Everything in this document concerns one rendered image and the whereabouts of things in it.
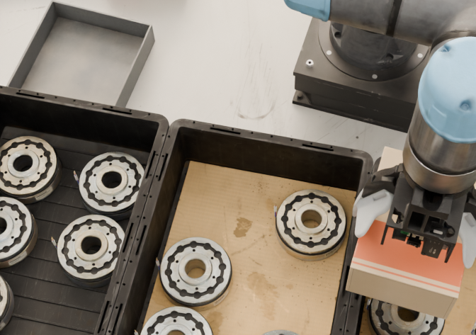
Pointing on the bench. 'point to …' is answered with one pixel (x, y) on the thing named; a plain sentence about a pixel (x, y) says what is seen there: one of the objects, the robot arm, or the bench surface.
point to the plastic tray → (84, 55)
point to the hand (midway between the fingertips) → (416, 226)
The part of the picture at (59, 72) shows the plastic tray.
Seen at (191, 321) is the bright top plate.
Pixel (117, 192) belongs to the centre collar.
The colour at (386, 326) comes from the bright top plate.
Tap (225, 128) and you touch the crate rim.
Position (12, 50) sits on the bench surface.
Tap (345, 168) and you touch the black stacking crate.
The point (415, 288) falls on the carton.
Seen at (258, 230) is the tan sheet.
